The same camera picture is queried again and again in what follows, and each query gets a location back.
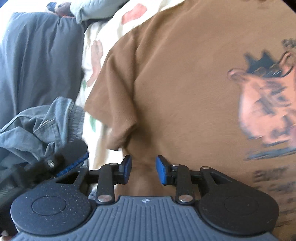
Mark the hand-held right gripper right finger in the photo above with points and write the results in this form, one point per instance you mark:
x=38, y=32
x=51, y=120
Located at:
x=160, y=170

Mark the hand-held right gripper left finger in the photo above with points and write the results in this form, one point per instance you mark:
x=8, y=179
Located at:
x=127, y=169

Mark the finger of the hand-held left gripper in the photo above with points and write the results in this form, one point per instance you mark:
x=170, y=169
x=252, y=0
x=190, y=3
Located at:
x=67, y=155

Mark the brown printed t-shirt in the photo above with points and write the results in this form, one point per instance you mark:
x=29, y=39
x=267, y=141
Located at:
x=185, y=92

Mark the grey green pants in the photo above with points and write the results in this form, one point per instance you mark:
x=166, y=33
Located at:
x=34, y=129

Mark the cream bear print blanket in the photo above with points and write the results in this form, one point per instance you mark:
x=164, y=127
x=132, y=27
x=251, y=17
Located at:
x=97, y=34

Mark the brown teddy bear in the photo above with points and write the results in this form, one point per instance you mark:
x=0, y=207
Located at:
x=61, y=8

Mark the grey neck pillow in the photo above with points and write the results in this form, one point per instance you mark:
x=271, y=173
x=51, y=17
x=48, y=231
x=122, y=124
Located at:
x=92, y=9

